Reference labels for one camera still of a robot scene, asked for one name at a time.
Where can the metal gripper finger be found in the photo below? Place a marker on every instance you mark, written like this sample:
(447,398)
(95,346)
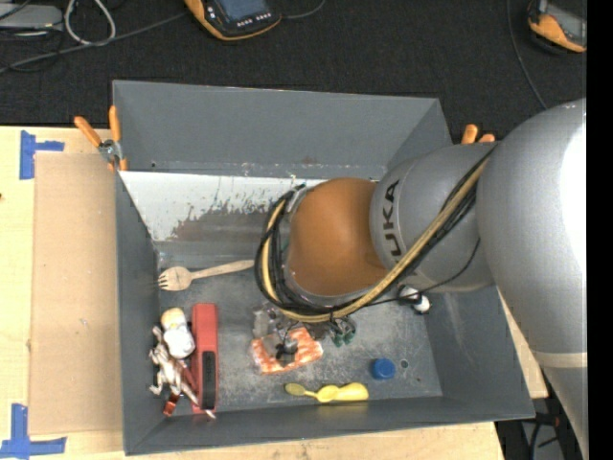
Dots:
(291,345)
(279,348)

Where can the pale and red toy skeleton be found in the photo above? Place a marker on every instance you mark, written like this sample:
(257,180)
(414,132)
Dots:
(167,372)

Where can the brown cardboard board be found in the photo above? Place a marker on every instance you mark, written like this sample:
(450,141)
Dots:
(72,281)

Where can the yellow plastic spoon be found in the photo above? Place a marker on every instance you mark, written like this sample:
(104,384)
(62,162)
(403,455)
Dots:
(349,393)

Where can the orange and white packet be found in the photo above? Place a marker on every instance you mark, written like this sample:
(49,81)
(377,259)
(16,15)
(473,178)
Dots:
(309,348)

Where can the black cylinder on white bracket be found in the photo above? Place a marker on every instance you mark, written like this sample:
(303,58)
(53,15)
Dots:
(421,302)

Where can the white toy figure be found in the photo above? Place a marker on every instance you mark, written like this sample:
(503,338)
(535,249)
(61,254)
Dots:
(178,338)

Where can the wooden fork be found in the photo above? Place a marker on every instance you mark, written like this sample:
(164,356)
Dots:
(178,278)

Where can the red flat box black strip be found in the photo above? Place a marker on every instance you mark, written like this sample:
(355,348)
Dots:
(205,324)

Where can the blue bottle cap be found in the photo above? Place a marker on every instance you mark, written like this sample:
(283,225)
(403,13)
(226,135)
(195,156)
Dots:
(383,369)

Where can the grey metal bin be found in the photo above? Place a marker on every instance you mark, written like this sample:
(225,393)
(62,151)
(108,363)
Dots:
(268,132)

